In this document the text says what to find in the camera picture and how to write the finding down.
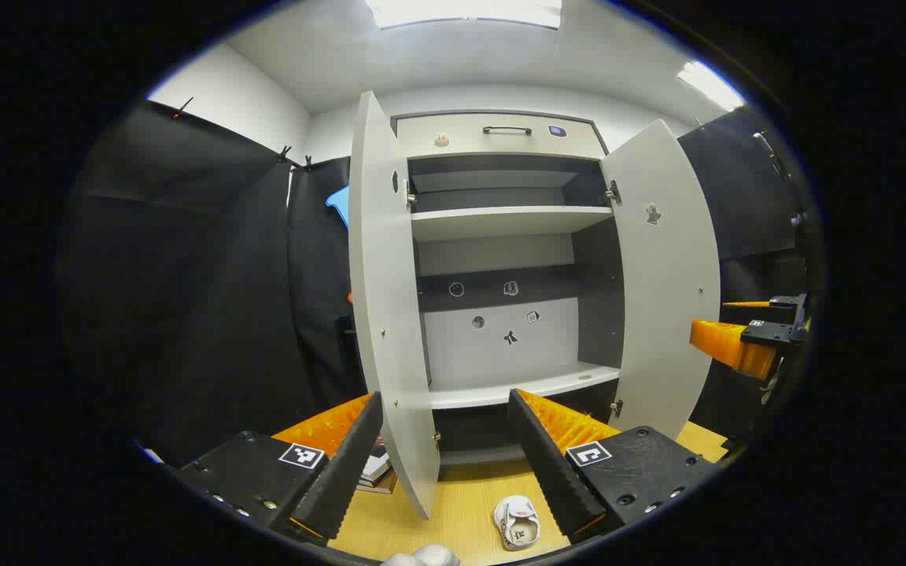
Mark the white shoe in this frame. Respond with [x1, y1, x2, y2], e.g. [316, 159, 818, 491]
[492, 495, 540, 551]

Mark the grey shoe cabinet door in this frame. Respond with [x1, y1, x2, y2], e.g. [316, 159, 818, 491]
[348, 90, 442, 520]
[601, 119, 721, 439]

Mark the white portrait cover book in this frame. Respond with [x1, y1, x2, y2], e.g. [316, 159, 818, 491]
[361, 439, 393, 483]

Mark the grey shoe cabinet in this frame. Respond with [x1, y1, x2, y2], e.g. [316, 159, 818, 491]
[390, 110, 627, 465]

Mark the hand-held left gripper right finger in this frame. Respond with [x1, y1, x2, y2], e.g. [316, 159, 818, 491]
[507, 388, 720, 545]

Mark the ceiling light panel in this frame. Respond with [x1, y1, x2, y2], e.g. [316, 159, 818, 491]
[365, 0, 562, 31]
[677, 61, 746, 112]

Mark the black backdrop cloth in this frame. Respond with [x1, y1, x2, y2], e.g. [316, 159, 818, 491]
[677, 106, 816, 441]
[60, 101, 367, 469]

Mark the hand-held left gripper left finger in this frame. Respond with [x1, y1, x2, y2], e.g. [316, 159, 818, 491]
[176, 391, 385, 545]

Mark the white cabinet shelf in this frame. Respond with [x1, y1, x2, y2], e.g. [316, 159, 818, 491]
[428, 362, 621, 411]
[410, 206, 615, 242]

